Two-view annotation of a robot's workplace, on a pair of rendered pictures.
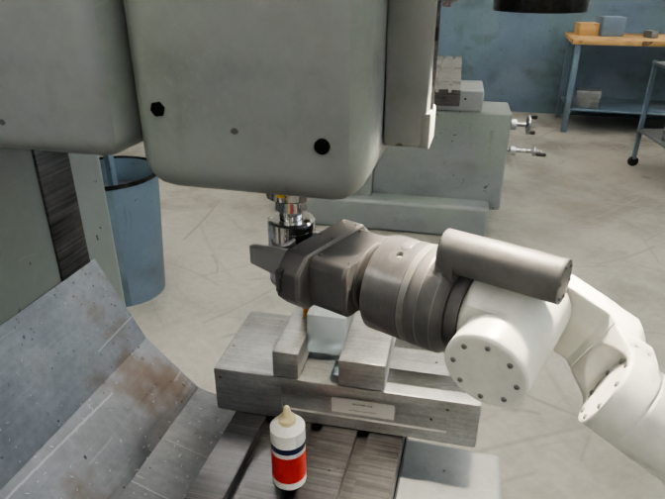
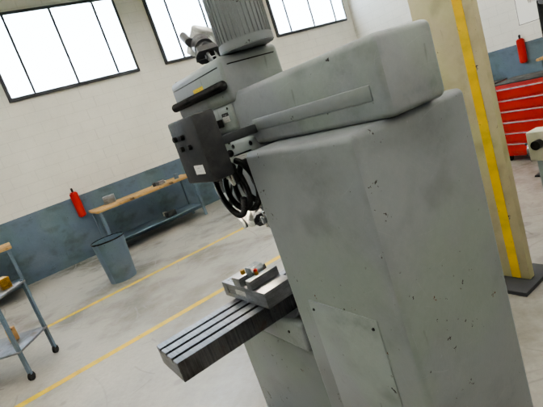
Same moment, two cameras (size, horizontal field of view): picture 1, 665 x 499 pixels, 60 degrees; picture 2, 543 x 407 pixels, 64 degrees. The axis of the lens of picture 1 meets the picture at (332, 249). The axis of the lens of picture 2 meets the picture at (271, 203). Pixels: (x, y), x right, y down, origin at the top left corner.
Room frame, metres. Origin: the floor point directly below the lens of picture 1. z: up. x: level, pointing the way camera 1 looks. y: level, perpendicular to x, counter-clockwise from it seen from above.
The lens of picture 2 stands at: (1.82, 1.35, 1.68)
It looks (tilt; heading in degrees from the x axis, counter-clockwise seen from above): 12 degrees down; 224
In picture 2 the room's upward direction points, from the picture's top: 19 degrees counter-clockwise
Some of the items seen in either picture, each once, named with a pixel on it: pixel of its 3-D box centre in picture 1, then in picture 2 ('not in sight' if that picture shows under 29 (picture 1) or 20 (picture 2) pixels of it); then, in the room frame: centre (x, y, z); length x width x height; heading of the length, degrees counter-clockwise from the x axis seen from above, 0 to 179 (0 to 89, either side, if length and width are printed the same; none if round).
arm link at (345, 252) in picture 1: (368, 278); (264, 215); (0.47, -0.03, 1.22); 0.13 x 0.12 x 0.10; 144
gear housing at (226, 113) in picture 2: not in sight; (238, 115); (0.54, 0.08, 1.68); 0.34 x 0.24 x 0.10; 75
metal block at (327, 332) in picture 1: (331, 323); (254, 270); (0.67, 0.00, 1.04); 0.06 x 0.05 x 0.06; 168
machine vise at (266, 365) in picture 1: (351, 360); (255, 282); (0.66, -0.03, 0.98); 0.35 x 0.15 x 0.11; 78
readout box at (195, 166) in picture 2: not in sight; (198, 148); (0.93, 0.25, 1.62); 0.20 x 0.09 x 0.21; 75
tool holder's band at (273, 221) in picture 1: (291, 222); not in sight; (0.53, 0.04, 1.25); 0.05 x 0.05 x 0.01
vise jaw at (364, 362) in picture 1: (370, 342); (250, 274); (0.66, -0.05, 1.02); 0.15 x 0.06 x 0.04; 168
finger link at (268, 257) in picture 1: (272, 262); not in sight; (0.50, 0.06, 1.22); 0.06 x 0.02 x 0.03; 54
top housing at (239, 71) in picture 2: not in sight; (225, 84); (0.53, 0.05, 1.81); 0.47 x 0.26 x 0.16; 75
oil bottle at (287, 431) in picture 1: (288, 443); not in sight; (0.51, 0.05, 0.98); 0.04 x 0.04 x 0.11
